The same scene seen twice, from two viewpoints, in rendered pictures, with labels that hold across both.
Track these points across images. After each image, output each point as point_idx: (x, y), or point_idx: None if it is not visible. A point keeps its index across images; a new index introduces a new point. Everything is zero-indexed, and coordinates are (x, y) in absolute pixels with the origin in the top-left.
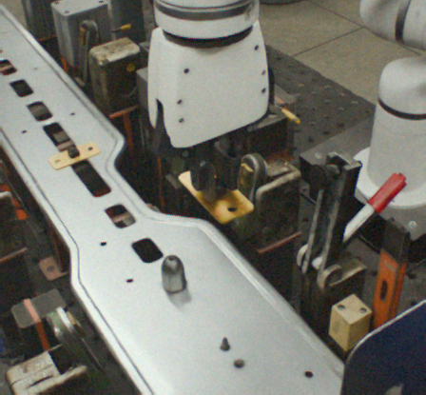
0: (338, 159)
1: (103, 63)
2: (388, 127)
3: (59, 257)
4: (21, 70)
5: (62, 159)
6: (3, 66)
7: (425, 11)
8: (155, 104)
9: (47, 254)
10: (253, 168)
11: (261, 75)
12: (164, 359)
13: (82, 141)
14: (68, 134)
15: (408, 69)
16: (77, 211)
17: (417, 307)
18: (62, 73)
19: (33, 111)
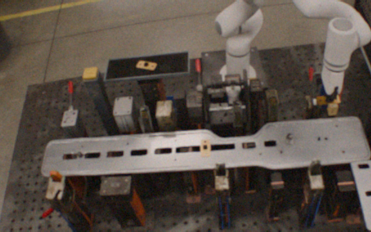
0: (315, 74)
1: (171, 115)
2: (241, 61)
3: (196, 191)
4: (124, 149)
5: (205, 152)
6: (108, 155)
7: (246, 21)
8: (333, 88)
9: (183, 198)
10: (275, 97)
11: None
12: (316, 154)
13: (197, 142)
14: (189, 145)
15: (239, 40)
16: (239, 156)
17: None
18: (142, 135)
19: (158, 154)
